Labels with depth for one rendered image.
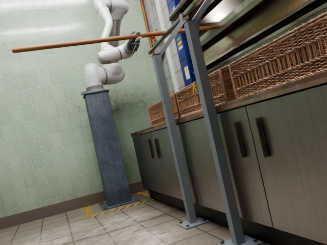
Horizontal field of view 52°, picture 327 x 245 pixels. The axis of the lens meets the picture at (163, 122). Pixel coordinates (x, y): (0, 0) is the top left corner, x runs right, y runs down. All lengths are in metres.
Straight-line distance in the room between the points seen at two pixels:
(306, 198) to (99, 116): 2.16
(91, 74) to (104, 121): 0.44
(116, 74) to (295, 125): 2.28
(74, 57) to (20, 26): 0.56
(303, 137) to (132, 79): 2.66
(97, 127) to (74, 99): 0.55
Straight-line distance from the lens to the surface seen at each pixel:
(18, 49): 2.23
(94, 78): 3.03
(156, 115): 2.36
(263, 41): 2.01
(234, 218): 1.45
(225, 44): 2.36
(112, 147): 2.95
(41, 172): 3.34
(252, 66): 1.28
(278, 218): 1.27
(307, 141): 1.05
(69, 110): 3.38
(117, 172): 2.96
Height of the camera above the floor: 0.51
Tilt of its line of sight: 2 degrees up
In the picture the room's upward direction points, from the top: 12 degrees counter-clockwise
